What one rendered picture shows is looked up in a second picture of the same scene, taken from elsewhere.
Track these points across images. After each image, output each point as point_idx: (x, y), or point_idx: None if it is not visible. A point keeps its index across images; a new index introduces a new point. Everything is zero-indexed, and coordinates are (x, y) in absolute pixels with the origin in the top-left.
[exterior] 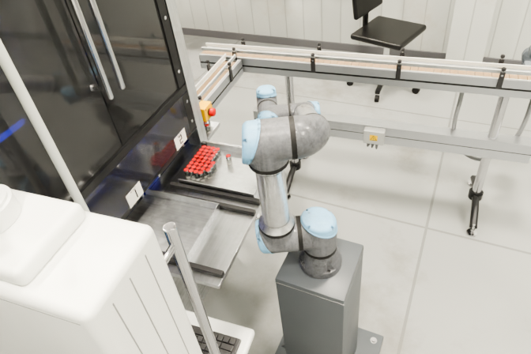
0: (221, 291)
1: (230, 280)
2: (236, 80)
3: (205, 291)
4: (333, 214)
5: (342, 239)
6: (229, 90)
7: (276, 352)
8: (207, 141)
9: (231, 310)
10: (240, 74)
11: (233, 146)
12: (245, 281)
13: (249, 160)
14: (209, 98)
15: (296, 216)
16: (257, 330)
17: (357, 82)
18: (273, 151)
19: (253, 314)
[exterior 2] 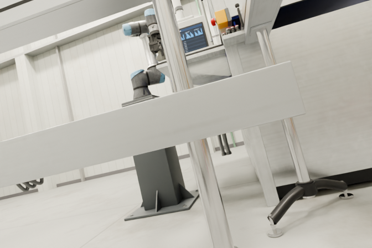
0: (257, 195)
1: (254, 199)
2: None
3: (256, 171)
4: (130, 73)
5: (130, 101)
6: (249, 2)
7: (197, 195)
8: (222, 46)
9: (239, 194)
10: None
11: (194, 51)
12: (240, 203)
13: None
14: (242, 8)
15: (146, 71)
16: None
17: (37, 40)
18: None
19: (222, 198)
